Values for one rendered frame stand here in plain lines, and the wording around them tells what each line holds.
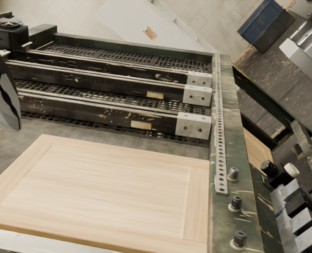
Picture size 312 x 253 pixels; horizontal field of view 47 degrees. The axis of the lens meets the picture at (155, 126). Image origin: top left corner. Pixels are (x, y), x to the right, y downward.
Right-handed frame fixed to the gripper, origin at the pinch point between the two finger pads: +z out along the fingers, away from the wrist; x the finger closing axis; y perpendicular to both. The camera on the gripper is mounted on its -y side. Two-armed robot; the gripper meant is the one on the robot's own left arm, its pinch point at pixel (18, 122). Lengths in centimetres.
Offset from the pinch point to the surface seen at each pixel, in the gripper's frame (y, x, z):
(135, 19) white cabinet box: 81, -414, 11
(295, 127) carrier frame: -50, -180, 106
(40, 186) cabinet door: 23.6, -25.0, 23.0
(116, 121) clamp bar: 16, -71, 27
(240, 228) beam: -23, -19, 45
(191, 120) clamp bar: -11, -71, 36
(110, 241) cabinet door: 3.2, -10.1, 34.0
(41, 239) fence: 13.8, -4.8, 25.6
